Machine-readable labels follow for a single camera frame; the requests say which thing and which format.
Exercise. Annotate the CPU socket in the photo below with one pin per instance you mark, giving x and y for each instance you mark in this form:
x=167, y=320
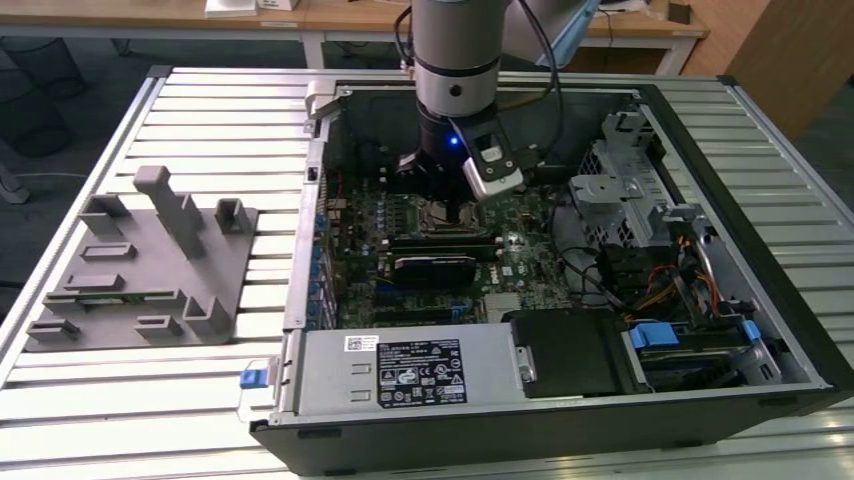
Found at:
x=422, y=232

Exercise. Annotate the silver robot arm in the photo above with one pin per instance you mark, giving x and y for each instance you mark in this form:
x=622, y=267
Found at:
x=454, y=50

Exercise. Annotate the grey case latch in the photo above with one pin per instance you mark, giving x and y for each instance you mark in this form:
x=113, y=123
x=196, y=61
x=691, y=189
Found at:
x=319, y=97

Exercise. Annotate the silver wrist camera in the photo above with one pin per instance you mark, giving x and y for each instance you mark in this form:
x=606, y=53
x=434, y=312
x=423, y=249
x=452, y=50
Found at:
x=496, y=177

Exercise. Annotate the silver drive cage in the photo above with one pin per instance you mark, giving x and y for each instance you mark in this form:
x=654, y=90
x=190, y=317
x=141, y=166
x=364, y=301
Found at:
x=603, y=192

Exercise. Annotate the silver power supply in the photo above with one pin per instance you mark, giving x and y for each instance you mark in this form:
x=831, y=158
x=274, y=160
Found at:
x=334, y=380

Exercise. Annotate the grey parts rack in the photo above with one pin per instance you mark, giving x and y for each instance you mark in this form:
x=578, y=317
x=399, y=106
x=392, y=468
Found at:
x=160, y=280

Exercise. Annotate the black graphics card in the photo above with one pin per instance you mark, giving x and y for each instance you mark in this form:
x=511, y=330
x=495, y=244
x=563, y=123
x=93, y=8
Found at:
x=434, y=272

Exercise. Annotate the wooden desk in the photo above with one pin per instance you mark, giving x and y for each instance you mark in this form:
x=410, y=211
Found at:
x=227, y=26

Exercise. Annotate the small white box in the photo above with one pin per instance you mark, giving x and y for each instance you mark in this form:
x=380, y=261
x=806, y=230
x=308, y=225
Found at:
x=276, y=4

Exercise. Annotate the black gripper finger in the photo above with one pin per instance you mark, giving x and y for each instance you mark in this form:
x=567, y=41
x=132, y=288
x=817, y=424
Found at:
x=416, y=167
x=459, y=190

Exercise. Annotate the small silver heatsink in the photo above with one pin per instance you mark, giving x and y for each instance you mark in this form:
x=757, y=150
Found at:
x=502, y=305

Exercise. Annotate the black expansion slot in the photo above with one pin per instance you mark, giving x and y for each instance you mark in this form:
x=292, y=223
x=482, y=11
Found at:
x=414, y=316
x=427, y=294

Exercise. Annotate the hard disk in blue carrier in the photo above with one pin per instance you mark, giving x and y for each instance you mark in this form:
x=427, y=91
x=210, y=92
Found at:
x=650, y=337

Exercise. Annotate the blue release latch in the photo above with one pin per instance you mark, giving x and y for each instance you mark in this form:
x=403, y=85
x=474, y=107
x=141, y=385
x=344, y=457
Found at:
x=252, y=378

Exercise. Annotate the black plastic shroud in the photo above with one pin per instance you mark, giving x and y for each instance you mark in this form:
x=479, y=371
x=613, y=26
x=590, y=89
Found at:
x=574, y=350

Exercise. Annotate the wooden cabinet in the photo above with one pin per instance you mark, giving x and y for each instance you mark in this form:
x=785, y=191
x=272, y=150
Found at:
x=801, y=60

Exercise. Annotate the black PC case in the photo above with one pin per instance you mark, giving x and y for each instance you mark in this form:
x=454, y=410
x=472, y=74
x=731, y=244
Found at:
x=467, y=450

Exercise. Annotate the green RAM stick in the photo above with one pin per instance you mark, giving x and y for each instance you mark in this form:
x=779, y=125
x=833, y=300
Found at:
x=136, y=298

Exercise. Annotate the white table leg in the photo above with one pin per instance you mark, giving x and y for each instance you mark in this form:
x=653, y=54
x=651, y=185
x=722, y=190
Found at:
x=13, y=180

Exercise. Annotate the large white box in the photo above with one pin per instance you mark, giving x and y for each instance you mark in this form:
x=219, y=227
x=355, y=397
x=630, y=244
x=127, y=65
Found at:
x=230, y=7

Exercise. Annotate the black RAM slot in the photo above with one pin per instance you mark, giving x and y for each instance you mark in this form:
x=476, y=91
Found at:
x=440, y=242
x=440, y=252

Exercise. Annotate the black mesh wastebasket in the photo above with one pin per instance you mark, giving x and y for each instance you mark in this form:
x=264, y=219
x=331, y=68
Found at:
x=47, y=75

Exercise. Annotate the green motherboard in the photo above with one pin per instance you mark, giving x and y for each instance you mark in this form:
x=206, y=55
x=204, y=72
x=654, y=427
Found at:
x=534, y=260

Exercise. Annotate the blue plastic clip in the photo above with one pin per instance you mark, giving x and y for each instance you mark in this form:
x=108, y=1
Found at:
x=750, y=331

